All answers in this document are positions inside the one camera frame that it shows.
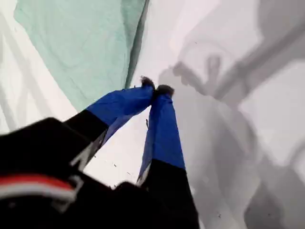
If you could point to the pale green T-shirt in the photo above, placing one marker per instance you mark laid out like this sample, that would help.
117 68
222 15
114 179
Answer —
83 47

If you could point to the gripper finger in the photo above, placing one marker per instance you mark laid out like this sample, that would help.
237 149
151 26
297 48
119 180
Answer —
119 102
164 143

